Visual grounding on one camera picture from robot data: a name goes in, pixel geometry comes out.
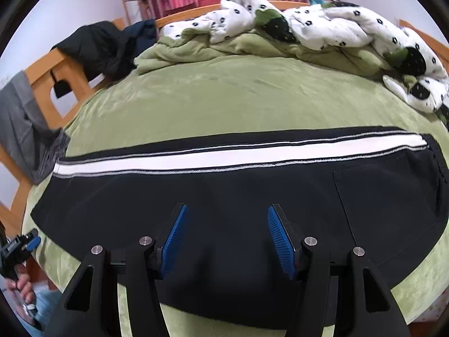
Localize navy blue garment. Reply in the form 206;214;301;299
119;19;158;64

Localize person's left hand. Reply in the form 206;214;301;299
8;273;36;312

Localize dark wooden chair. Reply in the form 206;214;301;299
164;2;198;17

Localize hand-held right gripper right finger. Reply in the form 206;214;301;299
267;204;409;337

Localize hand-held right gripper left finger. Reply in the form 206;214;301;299
44;203;190;337

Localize white floral quilt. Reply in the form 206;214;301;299
159;0;449;127

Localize wooden bed frame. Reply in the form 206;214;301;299
0;0;449;239

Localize black pants with white stripe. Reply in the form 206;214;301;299
31;126;449;329

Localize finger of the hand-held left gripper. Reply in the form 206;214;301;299
22;229;41;251

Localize black jacket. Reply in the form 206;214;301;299
52;21;137;79

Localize wooden coat rack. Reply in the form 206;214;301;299
122;0;155;25

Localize grey jeans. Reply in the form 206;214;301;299
0;70;71;185

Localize green fleece blanket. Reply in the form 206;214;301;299
133;28;393;78

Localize green plush bed sheet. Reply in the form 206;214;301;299
21;56;449;337

